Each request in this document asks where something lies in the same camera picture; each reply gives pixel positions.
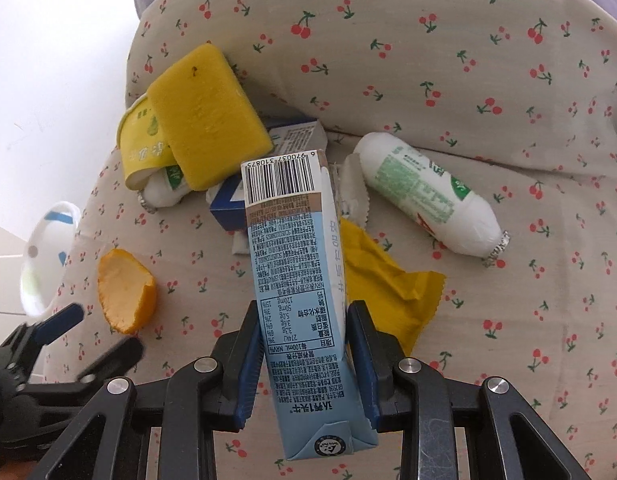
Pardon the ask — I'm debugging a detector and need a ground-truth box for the blue and white box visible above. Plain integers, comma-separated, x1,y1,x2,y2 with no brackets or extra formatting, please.
206,172,252,233

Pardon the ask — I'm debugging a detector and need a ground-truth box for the large white sausage-shaped packet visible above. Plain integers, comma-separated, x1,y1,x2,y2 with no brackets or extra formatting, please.
352,132,512,267

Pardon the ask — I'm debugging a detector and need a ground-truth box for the cherry print pillow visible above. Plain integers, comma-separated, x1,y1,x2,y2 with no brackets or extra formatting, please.
124,0,617,171

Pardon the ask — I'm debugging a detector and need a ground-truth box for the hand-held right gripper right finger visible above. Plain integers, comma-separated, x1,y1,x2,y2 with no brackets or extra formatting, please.
346,300,594,480

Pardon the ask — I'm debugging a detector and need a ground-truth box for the cherry print bedsheet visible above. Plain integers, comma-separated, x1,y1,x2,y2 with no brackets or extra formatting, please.
43,130,617,480

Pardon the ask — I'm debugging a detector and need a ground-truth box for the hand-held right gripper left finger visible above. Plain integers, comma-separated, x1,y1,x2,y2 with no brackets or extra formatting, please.
31,300,266,480

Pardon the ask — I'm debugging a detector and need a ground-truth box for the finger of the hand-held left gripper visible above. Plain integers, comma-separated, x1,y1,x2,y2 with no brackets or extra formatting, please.
0,302,85,361
63,336,145,391

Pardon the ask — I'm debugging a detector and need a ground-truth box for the light blue milk carton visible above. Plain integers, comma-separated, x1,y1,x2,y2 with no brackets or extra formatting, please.
240,149,380,462

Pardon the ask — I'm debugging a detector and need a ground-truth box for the small white sausage-shaped packet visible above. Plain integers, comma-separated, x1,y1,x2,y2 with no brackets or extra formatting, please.
138,164,194,213

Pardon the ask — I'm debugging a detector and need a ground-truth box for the yellow snack wrapper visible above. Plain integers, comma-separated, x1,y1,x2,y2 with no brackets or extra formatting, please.
339,217,447,356

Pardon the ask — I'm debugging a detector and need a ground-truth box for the yellow paper cup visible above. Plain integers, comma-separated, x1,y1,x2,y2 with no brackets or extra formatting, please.
117,92,189,192

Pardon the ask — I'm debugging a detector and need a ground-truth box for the orange peel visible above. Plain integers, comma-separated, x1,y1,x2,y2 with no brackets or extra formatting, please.
97,248,158,336

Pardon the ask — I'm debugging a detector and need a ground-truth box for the yellow sponge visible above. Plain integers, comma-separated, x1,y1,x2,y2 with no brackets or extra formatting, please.
147,43,275,192

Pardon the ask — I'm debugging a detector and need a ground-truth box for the torn silver foil wrapper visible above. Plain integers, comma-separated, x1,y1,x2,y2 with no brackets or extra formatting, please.
339,154,372,223

